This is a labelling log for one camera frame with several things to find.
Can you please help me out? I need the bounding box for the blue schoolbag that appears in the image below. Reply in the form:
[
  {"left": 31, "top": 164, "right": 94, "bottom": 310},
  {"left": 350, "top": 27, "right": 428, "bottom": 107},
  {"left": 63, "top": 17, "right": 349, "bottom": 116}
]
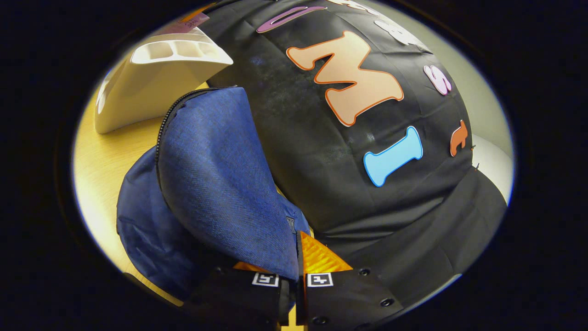
[{"left": 116, "top": 86, "right": 313, "bottom": 302}]

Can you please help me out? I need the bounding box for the black backdrop cloth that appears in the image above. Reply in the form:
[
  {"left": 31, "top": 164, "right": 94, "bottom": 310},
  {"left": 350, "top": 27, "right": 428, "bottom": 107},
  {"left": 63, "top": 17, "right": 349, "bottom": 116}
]
[{"left": 198, "top": 0, "right": 508, "bottom": 313}]

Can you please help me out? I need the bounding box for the white plastic bookshelf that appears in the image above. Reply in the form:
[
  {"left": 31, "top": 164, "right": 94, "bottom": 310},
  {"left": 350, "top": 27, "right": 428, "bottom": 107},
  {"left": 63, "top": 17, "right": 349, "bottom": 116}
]
[{"left": 94, "top": 27, "right": 234, "bottom": 135}]

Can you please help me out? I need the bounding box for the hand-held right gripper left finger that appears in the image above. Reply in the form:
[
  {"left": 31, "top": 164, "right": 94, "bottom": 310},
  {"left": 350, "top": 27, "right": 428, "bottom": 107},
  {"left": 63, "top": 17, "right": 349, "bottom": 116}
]
[{"left": 184, "top": 261, "right": 292, "bottom": 328}]

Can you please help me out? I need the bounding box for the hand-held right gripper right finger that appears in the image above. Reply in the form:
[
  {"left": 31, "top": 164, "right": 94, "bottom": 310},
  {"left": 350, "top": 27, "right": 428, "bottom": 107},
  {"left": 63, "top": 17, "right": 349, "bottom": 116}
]
[{"left": 296, "top": 230, "right": 405, "bottom": 328}]

